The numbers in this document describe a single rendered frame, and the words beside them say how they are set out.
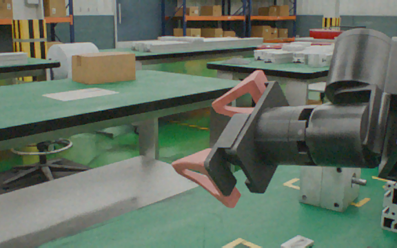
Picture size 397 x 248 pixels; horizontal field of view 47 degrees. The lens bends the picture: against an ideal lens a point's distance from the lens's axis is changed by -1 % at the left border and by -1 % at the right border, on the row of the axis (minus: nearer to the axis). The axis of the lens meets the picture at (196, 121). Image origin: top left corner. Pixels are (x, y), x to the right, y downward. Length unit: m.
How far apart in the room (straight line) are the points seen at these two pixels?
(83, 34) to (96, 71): 9.93
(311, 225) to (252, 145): 0.44
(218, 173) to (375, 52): 0.18
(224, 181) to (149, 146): 2.62
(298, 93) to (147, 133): 1.06
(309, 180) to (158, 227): 0.31
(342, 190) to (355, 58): 0.50
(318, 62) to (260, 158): 2.96
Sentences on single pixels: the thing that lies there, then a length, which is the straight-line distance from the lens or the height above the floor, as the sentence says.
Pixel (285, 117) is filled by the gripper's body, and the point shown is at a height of 1.05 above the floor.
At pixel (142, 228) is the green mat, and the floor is 0.78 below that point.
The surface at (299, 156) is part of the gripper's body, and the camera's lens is 0.42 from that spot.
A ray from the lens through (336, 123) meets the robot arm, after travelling 0.40.
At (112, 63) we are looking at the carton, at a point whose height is 0.89.
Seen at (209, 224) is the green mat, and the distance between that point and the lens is 0.84.
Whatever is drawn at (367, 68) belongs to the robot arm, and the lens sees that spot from 0.43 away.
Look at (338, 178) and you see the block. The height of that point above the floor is 0.84.
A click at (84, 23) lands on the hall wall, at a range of 12.46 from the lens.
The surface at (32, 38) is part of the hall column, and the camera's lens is 6.23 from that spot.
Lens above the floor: 1.14
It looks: 13 degrees down
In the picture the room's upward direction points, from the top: straight up
